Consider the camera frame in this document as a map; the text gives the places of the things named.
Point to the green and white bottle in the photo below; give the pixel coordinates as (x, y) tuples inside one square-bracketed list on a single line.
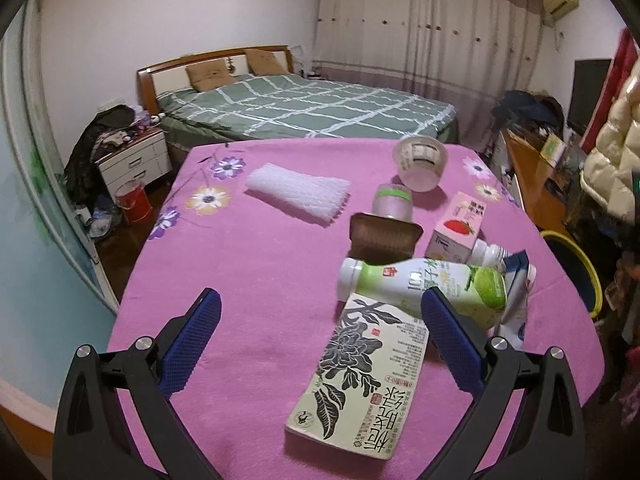
[(400, 285)]

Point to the small white bottle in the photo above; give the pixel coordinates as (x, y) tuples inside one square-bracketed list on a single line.
[(487, 254)]

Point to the white foam wrap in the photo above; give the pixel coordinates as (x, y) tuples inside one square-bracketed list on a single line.
[(295, 190)]

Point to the green plaid quilt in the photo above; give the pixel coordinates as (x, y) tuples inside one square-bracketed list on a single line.
[(300, 105)]

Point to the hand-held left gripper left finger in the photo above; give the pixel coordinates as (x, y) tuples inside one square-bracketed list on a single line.
[(192, 345)]

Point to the pink floral tablecloth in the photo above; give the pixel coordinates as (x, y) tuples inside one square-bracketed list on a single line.
[(250, 285)]

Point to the blue and white bottle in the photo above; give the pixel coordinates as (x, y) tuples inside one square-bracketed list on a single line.
[(517, 285)]

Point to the white nightstand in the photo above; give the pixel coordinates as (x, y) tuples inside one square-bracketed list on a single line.
[(135, 160)]

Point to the pink strawberry carton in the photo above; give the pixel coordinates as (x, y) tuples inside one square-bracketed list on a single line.
[(457, 232)]

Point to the wooden desk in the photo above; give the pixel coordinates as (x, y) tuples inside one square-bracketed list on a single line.
[(532, 185)]

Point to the black television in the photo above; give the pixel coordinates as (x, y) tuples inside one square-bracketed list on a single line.
[(587, 92)]

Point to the brown pillow with face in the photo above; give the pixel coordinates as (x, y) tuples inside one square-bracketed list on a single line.
[(210, 75)]

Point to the red hanging cloth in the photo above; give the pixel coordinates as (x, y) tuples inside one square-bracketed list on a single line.
[(625, 55)]

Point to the dark clothes pile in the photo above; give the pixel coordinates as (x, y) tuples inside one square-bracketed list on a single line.
[(87, 160)]

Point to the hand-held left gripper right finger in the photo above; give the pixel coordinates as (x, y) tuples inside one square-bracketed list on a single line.
[(450, 340)]

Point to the floral printed drink carton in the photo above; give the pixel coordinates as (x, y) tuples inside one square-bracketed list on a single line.
[(350, 375)]

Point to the wooden bed headboard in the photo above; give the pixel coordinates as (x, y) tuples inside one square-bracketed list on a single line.
[(150, 77)]

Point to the yellow-rimmed trash bin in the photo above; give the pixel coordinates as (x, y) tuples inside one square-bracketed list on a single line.
[(575, 270)]

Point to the plain brown pillow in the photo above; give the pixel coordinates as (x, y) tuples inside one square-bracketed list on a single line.
[(264, 61)]

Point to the white printed plastic cup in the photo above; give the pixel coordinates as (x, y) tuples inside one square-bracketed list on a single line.
[(425, 172)]

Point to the painted glass sliding door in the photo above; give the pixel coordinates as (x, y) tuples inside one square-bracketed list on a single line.
[(30, 235)]

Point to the brown pouch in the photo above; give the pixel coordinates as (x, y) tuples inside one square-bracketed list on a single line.
[(382, 237)]

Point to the heap of dark bags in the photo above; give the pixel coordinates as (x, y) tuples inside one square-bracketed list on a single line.
[(525, 110)]

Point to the pale striped curtain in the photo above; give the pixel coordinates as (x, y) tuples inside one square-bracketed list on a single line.
[(425, 30)]

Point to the small green box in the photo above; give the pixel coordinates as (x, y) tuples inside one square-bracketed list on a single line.
[(551, 150)]

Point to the small jar with green lid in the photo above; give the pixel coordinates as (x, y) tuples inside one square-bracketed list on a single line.
[(392, 207)]

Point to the white puffer jacket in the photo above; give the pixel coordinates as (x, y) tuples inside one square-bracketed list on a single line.
[(615, 165)]

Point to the red bucket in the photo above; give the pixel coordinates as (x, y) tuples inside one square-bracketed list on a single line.
[(134, 204)]

